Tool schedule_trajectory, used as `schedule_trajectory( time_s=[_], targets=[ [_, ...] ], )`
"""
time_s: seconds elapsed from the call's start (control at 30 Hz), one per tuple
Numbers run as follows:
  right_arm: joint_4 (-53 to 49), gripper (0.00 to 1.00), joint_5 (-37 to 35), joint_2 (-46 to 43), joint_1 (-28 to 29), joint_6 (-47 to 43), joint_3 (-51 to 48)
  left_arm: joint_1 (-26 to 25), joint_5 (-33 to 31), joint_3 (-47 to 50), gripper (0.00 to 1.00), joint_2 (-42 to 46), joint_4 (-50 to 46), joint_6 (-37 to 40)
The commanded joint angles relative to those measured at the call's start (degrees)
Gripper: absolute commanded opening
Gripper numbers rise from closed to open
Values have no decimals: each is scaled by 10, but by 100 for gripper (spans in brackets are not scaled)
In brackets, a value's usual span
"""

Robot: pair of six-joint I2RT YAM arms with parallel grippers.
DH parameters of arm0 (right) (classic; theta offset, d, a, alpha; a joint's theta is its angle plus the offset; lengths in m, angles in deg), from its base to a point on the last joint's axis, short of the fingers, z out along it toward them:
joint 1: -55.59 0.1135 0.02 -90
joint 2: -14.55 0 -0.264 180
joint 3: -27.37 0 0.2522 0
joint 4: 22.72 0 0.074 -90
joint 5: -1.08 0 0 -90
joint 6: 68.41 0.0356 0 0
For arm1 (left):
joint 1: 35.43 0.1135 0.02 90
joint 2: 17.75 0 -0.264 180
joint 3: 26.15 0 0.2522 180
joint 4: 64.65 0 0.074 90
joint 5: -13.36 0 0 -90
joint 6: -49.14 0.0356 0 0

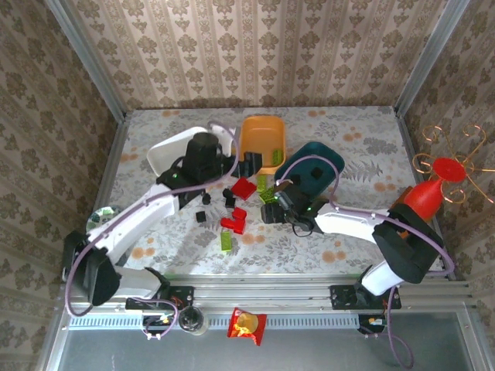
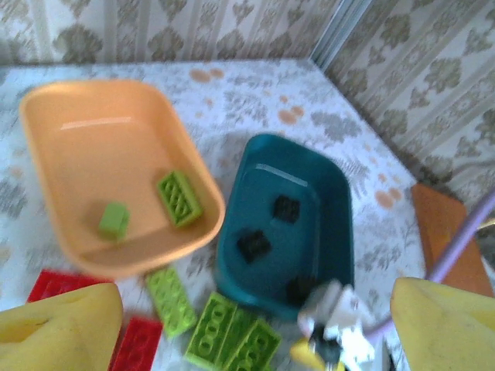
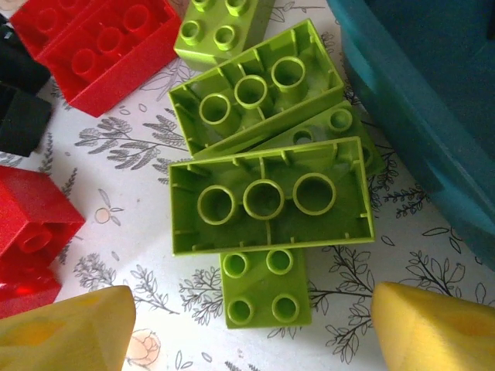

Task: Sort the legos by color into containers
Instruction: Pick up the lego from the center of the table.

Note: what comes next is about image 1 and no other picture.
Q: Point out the teal plastic container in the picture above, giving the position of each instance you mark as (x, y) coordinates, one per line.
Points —
(328, 166)

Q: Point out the red lego brick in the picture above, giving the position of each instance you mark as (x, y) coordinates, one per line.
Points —
(239, 186)
(250, 191)
(231, 225)
(239, 213)

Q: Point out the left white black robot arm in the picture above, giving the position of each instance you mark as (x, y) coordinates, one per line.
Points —
(131, 220)

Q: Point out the orange brown wooden block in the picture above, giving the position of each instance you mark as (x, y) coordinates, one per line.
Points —
(404, 197)

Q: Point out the dark glass jar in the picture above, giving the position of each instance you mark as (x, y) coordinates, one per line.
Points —
(192, 320)

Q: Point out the narrow green lego brick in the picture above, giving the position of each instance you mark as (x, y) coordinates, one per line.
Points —
(262, 182)

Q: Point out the red plastic goblet vase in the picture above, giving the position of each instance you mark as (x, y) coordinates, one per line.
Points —
(425, 197)

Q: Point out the long aluminium frame rail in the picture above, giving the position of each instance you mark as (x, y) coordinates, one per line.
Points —
(263, 293)

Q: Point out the red snack bag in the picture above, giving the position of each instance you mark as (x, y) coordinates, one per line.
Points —
(246, 325)

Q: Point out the aluminium corner post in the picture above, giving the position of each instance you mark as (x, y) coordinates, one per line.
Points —
(429, 58)
(94, 65)

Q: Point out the black controller box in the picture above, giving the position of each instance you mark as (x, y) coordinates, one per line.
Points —
(371, 324)
(154, 322)

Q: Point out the white plastic container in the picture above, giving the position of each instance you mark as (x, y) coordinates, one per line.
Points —
(166, 150)

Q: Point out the grey metal shelf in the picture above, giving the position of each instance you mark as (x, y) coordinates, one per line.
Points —
(290, 351)

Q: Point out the green patterned plate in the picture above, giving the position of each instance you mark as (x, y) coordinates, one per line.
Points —
(101, 217)

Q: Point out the orange plastic container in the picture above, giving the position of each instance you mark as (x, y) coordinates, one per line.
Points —
(263, 135)

